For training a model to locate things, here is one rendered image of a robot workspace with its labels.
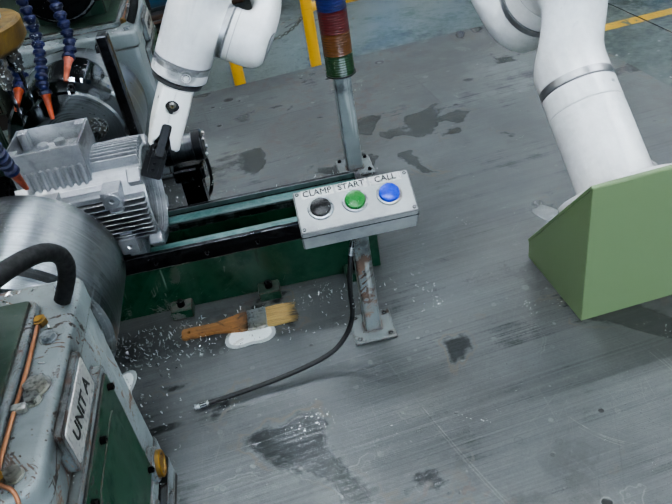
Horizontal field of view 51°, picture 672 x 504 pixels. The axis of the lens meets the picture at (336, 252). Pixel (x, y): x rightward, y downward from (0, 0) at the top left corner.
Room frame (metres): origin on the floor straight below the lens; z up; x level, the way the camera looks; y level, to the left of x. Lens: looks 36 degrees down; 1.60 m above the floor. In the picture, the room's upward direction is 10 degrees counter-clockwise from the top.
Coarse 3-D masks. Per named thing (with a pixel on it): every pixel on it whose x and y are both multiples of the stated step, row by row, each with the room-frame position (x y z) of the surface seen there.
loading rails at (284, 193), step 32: (256, 192) 1.15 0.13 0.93; (288, 192) 1.14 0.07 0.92; (192, 224) 1.11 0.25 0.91; (224, 224) 1.11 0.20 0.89; (256, 224) 1.11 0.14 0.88; (288, 224) 1.02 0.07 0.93; (128, 256) 1.02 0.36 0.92; (160, 256) 1.00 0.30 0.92; (192, 256) 1.01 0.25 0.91; (224, 256) 1.01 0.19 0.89; (256, 256) 1.01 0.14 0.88; (288, 256) 1.02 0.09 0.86; (320, 256) 1.02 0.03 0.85; (128, 288) 1.00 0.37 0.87; (160, 288) 1.00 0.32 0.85; (192, 288) 1.00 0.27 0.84; (224, 288) 1.01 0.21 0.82; (256, 288) 1.01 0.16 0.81
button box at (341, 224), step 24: (312, 192) 0.86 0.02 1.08; (336, 192) 0.86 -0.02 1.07; (408, 192) 0.84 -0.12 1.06; (312, 216) 0.83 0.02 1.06; (336, 216) 0.82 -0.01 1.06; (360, 216) 0.82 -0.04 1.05; (384, 216) 0.81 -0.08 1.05; (408, 216) 0.82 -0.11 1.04; (312, 240) 0.82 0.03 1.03; (336, 240) 0.83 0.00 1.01
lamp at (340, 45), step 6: (348, 30) 1.39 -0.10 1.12; (324, 36) 1.38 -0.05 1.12; (330, 36) 1.37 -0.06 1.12; (336, 36) 1.37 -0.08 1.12; (342, 36) 1.37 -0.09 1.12; (348, 36) 1.38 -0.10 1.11; (324, 42) 1.38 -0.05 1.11; (330, 42) 1.37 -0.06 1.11; (336, 42) 1.37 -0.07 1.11; (342, 42) 1.37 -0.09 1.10; (348, 42) 1.38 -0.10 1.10; (324, 48) 1.38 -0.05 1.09; (330, 48) 1.37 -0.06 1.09; (336, 48) 1.37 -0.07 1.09; (342, 48) 1.37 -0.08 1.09; (348, 48) 1.38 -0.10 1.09; (324, 54) 1.39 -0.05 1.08; (330, 54) 1.37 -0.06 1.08; (336, 54) 1.37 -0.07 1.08; (342, 54) 1.37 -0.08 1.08
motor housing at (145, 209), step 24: (96, 144) 1.09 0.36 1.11; (120, 144) 1.07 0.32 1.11; (144, 144) 1.11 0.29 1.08; (96, 168) 1.03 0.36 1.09; (120, 168) 1.03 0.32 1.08; (48, 192) 1.01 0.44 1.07; (72, 192) 1.01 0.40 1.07; (96, 192) 1.00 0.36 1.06; (144, 192) 1.00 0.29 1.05; (96, 216) 0.98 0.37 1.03; (120, 216) 0.98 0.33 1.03; (144, 216) 0.98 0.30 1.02
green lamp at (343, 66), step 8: (344, 56) 1.37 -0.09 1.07; (352, 56) 1.39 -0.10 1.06; (328, 64) 1.38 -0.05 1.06; (336, 64) 1.37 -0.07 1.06; (344, 64) 1.37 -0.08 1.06; (352, 64) 1.38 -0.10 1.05; (328, 72) 1.38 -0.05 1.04; (336, 72) 1.37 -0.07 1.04; (344, 72) 1.37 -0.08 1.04; (352, 72) 1.38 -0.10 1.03
